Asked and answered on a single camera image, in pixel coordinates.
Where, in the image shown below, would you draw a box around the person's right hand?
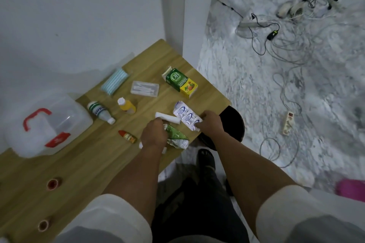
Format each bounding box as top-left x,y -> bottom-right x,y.
196,111 -> 226,138

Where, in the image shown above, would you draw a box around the person's left hand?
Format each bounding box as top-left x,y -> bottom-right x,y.
140,118 -> 169,150

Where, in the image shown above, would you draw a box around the white blue blister packet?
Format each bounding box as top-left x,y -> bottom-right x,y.
173,101 -> 203,132

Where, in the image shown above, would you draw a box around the green foil sachet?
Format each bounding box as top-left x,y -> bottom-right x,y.
163,124 -> 190,150

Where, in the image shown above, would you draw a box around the person's left forearm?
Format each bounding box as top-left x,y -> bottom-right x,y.
102,144 -> 167,225

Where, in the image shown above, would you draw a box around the person's right forearm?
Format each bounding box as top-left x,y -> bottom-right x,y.
212,133 -> 300,236

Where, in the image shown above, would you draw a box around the white gauze roll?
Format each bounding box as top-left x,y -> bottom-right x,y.
155,112 -> 182,124

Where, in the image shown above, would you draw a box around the black round stool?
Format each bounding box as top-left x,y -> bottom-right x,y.
197,106 -> 246,151

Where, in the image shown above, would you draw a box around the small red dropper bottle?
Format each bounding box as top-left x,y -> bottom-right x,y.
118,130 -> 137,144

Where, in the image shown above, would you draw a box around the small yellow bottle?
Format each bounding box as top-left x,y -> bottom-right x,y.
117,97 -> 137,114

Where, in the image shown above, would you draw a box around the clear cotton swab box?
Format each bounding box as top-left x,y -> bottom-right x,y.
131,81 -> 160,98

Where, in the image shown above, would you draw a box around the person's black shoe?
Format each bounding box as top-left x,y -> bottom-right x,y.
197,149 -> 215,170

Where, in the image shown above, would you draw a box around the green yellow carton box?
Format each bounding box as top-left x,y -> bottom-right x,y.
162,66 -> 198,99

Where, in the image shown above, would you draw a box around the white bottle green label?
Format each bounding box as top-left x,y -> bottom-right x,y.
87,101 -> 116,125

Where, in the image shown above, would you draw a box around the blue face mask pack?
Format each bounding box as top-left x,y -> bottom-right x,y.
101,68 -> 129,96

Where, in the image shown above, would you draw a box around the white power strip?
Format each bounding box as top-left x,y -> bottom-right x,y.
282,111 -> 295,137

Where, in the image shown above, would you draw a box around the person's black trousers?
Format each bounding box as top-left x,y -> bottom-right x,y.
151,163 -> 250,243

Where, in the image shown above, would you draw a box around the long grey power strip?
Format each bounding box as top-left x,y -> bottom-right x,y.
238,21 -> 269,28

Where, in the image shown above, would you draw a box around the person's white left sleeve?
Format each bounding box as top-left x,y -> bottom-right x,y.
53,194 -> 153,243

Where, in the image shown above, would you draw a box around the person's white sleeve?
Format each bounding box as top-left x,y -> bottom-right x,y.
256,185 -> 365,243
53,194 -> 153,243

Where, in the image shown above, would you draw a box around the red-cored tape roll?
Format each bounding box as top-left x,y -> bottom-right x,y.
37,217 -> 52,233
46,178 -> 62,191

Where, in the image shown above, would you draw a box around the white slippers pair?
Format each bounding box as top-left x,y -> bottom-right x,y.
276,0 -> 305,19

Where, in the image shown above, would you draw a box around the person's white right sleeve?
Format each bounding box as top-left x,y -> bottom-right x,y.
256,185 -> 365,243

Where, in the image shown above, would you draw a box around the pink plastic object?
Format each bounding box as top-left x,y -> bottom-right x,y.
335,179 -> 365,203

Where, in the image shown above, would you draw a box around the black cable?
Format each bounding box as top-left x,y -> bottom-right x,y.
213,0 -> 280,56

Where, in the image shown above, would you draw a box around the tangle of white cables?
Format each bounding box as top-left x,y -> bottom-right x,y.
235,12 -> 365,169

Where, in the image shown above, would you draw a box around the clear box with red handle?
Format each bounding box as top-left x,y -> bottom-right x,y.
4,94 -> 94,159

